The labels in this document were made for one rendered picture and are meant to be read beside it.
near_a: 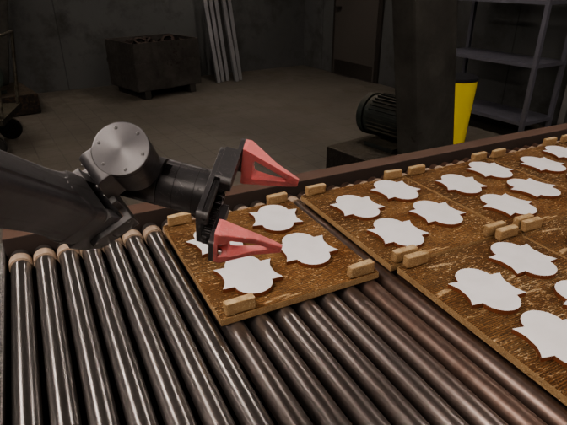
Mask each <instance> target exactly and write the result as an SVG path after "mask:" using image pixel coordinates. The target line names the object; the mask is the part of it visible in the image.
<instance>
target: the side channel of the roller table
mask: <svg viewBox="0 0 567 425"><path fill-rule="evenodd" d="M565 134H567V123H564V124H559V125H555V126H546V127H542V128H538V129H532V130H528V131H524V132H515V133H511V134H505V135H501V136H497V137H488V138H484V139H479V140H474V141H470V142H465V143H457V144H452V145H447V146H443V147H438V148H430V149H425V150H421V151H416V152H411V153H403V154H398V155H394V156H389V157H385V158H380V159H372V160H367V161H363V162H358V163H353V164H345V165H340V166H336V167H331V168H326V169H319V170H313V171H309V172H305V173H299V174H295V176H296V177H298V178H299V183H298V185H297V186H262V185H249V184H241V185H237V186H232V187H231V190H230V192H229V191H226V194H225V199H224V203H223V204H226V205H229V210H230V211H233V209H234V207H235V206H236V205H238V204H244V205H245V206H246V207H250V205H251V204H252V203H253V202H254V201H260V202H262V203H265V204H266V201H267V195H271V194H274V193H279V192H284V191H285V192H286V193H288V194H290V195H292V196H297V195H298V194H299V193H300V192H301V191H305V187H306V186H312V185H315V184H319V183H324V184H326V189H327V188H328V186H331V185H334V186H336V187H340V186H341V184H342V183H344V182H348V183H350V184H354V182H355V181H356V180H363V181H367V180H368V179H369V178H370V177H375V178H379V179H380V178H381V177H382V176H383V175H384V171H385V170H394V169H401V170H402V172H403V173H405V172H406V171H407V170H408V167H409V166H414V165H418V164H424V165H425V168H429V167H430V166H431V165H432V164H436V165H441V164H442V163H443V162H447V163H449V164H450V163H451V162H452V161H453V160H455V159H457V160H459V161H462V160H463V159H464V158H471V155H472V153H478V152H482V151H485V152H487V153H490V154H491V153H492V150H495V149H498V148H506V149H509V150H512V149H513V148H516V147H518V148H522V147H523V146H525V145H527V146H530V147H531V146H532V145H533V144H534V143H536V144H540V143H542V142H543V139H544V138H549V137H557V138H558V139H560V138H561V136H563V135H565ZM558 139H557V141H558ZM128 208H129V209H130V211H131V212H132V214H133V215H134V217H135V218H136V219H137V220H138V222H139V224H138V225H137V226H135V227H134V228H136V229H137V230H138V231H139V232H140V233H141V235H142V236H143V234H142V227H143V226H144V225H145V224H146V223H155V224H156V225H157V226H158V227H160V229H161V224H162V223H163V222H164V221H165V220H166V219H167V216H169V215H172V214H176V213H183V212H181V211H177V210H175V209H171V208H168V207H161V206H159V205H154V204H151V203H147V202H144V203H139V204H134V205H130V206H128ZM161 230H162V229H161ZM2 242H3V247H4V250H5V253H6V257H7V259H8V262H9V260H10V258H11V255H12V253H13V252H14V251H16V250H27V251H28V252H29V253H30V255H31V257H32V259H33V256H34V253H35V249H36V248H37V247H38V246H39V245H50V246H51V247H52V248H53V250H54V251H55V252H56V254H57V246H58V244H59V243H57V242H54V241H52V240H50V239H48V238H46V237H45V236H42V235H38V234H33V233H29V232H24V231H18V230H12V229H3V231H2Z"/></svg>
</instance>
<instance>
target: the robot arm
mask: <svg viewBox="0 0 567 425"><path fill-rule="evenodd" d="M79 161H80V162H81V165H82V167H84V168H85V169H84V170H80V169H79V168H77V169H76V170H75V171H73V172H70V171H67V170H64V171H56V170H53V169H48V168H46V167H43V166H41V165H38V164H35V163H33V162H30V161H29V160H26V159H22V158H20V157H18V156H15V155H13V154H11V153H7V152H5V151H3V150H1V149H0V228H1V229H12V230H18V231H24V232H29V233H33V234H38V235H42V236H45V237H46V238H48V239H50V240H52V241H54V242H57V243H61V244H67V246H68V247H69V249H75V250H92V249H100V248H104V247H105V246H107V245H109V244H111V243H112V242H113V241H115V240H116V239H118V238H120V237H121V236H123V235H124V234H125V233H126V232H128V231H129V230H131V229H132V228H134V227H135V226H137V225H138V224H139V222H138V220H137V219H136V218H135V217H134V215H133V214H132V212H131V211H130V209H129V208H128V206H127V205H126V203H125V202H124V201H123V200H122V198H121V197H120V196H124V197H128V198H132V199H134V200H138V201H141V202H147V203H151V204H154V205H159V206H161V207H168V208H171V209H175V210H177V211H181V212H184V213H190V214H194V215H196V216H195V217H196V240H197V241H198V242H202V243H203V244H206V245H208V260H209V261H213V262H217V263H221V262H225V261H231V260H234V259H238V258H242V257H246V256H253V255H261V254H272V253H280V252H281V250H282V247H283V245H281V244H279V243H278V242H276V241H274V240H272V239H269V238H267V237H264V236H262V235H260V234H257V233H254V232H252V231H250V230H248V229H244V228H242V227H240V226H238V225H235V224H233V223H230V222H228V221H226V220H227V217H228V215H229V208H230V205H226V204H223V203H224V199H225V194H226V191H229V192H230V190H231V187H232V185H233V183H234V180H235V176H236V173H237V171H239V172H241V177H240V183H242V184H249V185H262V186H297V185H298V183H299V178H298V177H296V176H295V175H293V174H292V173H290V172H289V171H287V170H286V169H285V168H284V167H282V166H281V165H279V164H278V163H276V162H275V161H274V160H273V159H272V158H271V157H270V156H269V155H268V154H267V153H265V152H264V151H263V150H262V149H261V148H260V147H259V146H258V145H257V144H256V143H254V142H253V141H252V140H249V139H245V138H242V139H241V141H240V145H239V147H238V149H236V148H230V147H221V148H220V150H219V153H218V156H217V158H216V160H215V163H214V165H213V169H207V168H203V167H200V166H196V165H193V164H187V163H184V162H181V161H177V160H174V159H168V158H164V157H160V156H159V155H158V154H157V152H156V151H155V149H154V147H153V145H152V143H151V142H150V141H149V139H148V137H147V135H146V134H145V132H144V131H143V130H142V129H141V128H140V127H139V126H137V125H135V124H132V123H130V122H126V121H118V122H114V123H111V124H109V125H107V126H105V127H103V128H102V129H101V130H100V131H99V132H98V133H97V134H96V136H95V137H94V141H93V143H92V147H91V148H90V149H89V150H87V151H85V152H84V153H82V154H81V156H80V157H79ZM254 162H258V163H259V164H261V165H262V166H264V167H266V168H268V169H270V170H271V171H273V172H274V173H276V174H278V175H280V176H282V177H277V176H273V175H269V174H265V173H262V172H260V171H257V170H255V166H254ZM119 211H120V212H119ZM122 215H123V216H122ZM230 241H234V242H241V243H249V244H255V245H231V244H230Z"/></svg>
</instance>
